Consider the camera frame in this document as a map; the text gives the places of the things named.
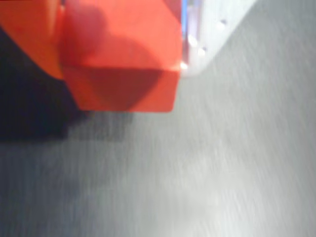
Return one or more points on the dark grey felt mat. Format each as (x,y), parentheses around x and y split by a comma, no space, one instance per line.
(197,172)

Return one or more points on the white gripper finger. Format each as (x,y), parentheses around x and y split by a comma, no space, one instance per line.
(214,29)

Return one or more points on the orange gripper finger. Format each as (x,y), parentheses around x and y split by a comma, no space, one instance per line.
(32,32)

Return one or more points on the red cube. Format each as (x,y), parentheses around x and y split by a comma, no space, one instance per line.
(123,61)

